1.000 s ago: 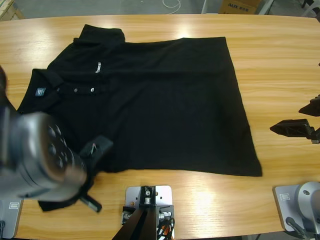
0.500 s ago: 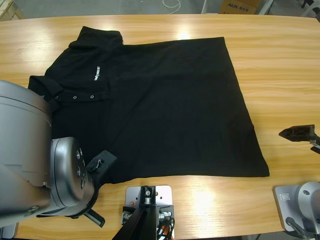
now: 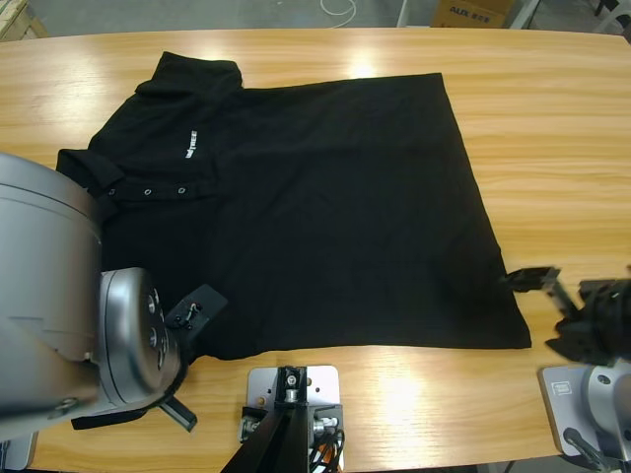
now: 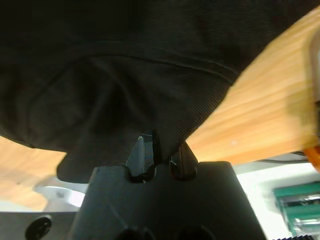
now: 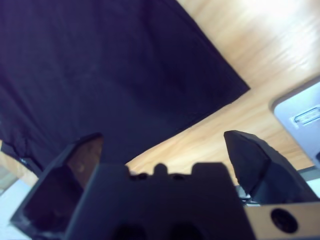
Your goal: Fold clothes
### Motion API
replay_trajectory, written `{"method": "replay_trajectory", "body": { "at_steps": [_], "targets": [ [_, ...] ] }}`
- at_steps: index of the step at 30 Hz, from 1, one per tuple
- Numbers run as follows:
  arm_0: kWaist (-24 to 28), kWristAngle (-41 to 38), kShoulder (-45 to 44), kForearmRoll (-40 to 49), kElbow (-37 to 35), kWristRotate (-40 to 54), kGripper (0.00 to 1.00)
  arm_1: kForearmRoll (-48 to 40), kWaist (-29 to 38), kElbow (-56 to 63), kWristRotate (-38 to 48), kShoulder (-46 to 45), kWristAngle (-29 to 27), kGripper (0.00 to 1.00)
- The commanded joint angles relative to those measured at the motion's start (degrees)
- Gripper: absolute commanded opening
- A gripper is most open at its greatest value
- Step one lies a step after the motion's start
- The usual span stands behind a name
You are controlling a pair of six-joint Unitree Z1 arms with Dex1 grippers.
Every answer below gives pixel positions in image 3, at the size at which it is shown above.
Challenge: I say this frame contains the brown cardboard box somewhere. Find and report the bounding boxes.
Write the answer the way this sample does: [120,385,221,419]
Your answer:
[431,0,517,29]

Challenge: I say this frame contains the orange cable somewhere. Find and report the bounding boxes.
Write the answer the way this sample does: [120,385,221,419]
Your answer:
[315,440,344,473]

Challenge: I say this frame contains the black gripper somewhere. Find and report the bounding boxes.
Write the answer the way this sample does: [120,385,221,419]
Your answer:
[496,264,631,369]
[70,363,199,436]

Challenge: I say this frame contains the black base power cable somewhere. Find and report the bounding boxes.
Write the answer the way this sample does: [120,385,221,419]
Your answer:
[561,427,610,472]

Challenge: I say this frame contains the white mount block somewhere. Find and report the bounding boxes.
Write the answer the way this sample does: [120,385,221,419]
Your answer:
[245,364,344,473]

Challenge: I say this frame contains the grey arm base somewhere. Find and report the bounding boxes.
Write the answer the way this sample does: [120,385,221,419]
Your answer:
[0,432,38,472]
[536,362,631,462]

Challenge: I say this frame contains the white furniture leg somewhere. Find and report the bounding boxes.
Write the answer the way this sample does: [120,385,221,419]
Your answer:
[507,0,543,30]

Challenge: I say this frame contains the black polo shirt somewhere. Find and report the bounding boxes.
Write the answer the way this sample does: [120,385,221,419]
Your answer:
[55,50,533,364]

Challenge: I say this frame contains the dark camera post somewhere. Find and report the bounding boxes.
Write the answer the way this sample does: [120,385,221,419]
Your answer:
[219,364,311,473]

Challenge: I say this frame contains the white floor cable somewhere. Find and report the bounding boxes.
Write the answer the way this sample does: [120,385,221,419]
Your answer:
[319,0,357,25]

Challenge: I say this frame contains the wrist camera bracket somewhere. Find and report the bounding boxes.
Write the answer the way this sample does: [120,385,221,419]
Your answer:
[165,284,230,357]

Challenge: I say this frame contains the wooden crate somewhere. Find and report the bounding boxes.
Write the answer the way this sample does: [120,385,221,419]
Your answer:
[0,0,50,43]

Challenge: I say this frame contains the black cable bundle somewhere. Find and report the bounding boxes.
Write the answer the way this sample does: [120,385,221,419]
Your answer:
[308,427,346,472]

